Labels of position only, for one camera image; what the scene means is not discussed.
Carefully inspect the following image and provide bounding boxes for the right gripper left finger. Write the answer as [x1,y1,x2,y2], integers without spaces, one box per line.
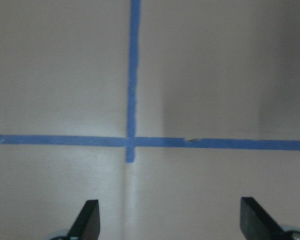
[66,199,101,240]

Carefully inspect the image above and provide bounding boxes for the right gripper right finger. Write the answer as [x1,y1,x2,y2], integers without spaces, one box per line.
[240,197,285,240]

